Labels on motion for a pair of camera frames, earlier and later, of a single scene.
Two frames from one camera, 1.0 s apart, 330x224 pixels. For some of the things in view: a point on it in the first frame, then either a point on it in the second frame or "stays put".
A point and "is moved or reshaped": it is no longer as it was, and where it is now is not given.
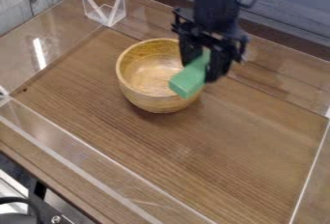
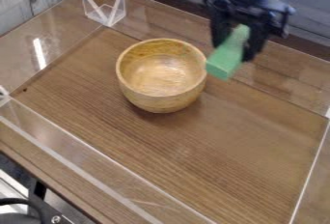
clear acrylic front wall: x=107 y=190 stays put
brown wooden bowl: x=146 y=66 stays put
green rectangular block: x=191 y=77 is moved or reshaped
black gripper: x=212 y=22 to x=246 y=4
